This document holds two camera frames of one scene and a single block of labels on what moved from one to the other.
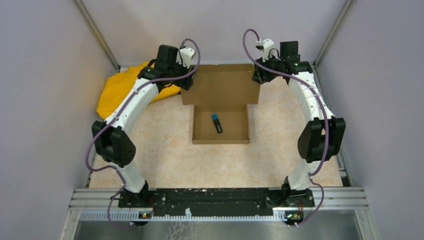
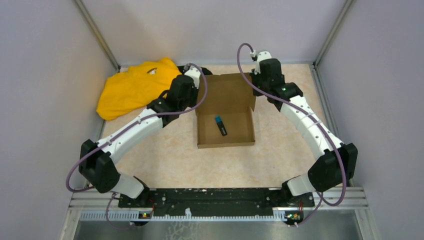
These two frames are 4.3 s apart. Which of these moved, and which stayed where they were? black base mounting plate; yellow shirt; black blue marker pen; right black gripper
Moved: black blue marker pen; right black gripper
Stayed: yellow shirt; black base mounting plate
